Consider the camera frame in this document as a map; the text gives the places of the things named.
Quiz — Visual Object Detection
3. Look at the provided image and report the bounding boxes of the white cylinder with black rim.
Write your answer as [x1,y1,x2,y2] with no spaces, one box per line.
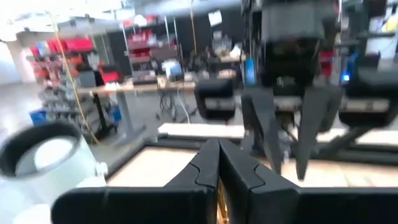
[0,121,108,224]

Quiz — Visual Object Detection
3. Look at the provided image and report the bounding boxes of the white and blue box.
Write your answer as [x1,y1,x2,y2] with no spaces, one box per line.
[161,58,185,82]

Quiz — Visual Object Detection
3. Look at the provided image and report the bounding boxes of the blue floor crate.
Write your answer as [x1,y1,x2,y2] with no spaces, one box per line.
[110,105,123,124]
[29,108,48,126]

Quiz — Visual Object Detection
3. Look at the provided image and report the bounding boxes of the blue cylindrical container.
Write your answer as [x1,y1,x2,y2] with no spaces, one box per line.
[243,58,257,87]

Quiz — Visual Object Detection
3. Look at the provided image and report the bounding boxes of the white paper sign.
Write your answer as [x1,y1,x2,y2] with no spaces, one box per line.
[207,10,223,28]

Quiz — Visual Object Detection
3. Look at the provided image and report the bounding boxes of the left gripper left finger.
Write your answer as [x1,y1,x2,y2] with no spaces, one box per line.
[164,139,220,224]

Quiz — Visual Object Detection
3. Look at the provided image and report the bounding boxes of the yellow hanging cord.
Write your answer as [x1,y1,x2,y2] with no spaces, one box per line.
[188,0,199,55]
[46,11,100,146]

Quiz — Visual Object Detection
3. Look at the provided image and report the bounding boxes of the rack with red bins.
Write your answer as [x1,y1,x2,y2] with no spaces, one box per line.
[27,36,96,139]

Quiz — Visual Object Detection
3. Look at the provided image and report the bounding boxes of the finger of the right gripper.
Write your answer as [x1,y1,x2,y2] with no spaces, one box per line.
[242,88,282,175]
[295,86,341,180]

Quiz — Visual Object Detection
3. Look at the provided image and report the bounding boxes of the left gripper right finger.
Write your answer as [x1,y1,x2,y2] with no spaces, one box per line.
[220,139,299,224]

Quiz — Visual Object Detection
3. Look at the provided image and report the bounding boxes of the wooden workbench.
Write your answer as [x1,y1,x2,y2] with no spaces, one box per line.
[76,70,246,147]

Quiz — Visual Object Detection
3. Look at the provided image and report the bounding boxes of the wire shelf with red bins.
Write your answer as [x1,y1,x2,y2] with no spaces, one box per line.
[122,14,183,83]

